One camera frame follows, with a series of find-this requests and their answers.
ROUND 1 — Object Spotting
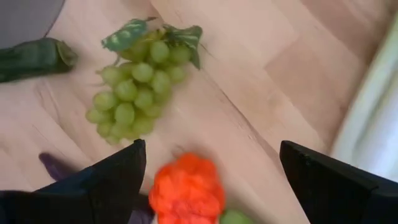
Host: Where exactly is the pale green celery stalk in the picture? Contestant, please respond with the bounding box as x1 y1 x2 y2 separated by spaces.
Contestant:
330 12 398 185

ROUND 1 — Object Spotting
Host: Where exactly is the dark green cucumber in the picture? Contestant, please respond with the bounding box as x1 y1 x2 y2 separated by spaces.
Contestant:
0 37 79 84

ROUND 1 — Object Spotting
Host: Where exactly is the grey round placemat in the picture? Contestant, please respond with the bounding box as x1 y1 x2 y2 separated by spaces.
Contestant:
0 0 67 50

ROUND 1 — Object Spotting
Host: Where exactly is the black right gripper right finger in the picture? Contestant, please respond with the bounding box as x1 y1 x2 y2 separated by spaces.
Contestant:
279 140 398 224

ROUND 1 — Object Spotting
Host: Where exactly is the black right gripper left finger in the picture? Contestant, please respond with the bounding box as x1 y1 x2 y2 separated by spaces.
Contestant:
0 139 147 224

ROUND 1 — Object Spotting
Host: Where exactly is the bumpy orange pepper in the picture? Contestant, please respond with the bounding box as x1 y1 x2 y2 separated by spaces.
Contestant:
148 152 226 224

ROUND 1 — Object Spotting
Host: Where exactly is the green grape bunch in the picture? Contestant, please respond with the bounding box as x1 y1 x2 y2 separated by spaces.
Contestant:
85 17 203 146

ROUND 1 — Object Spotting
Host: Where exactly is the purple eggplant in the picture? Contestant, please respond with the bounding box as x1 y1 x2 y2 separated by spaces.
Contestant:
38 151 155 224

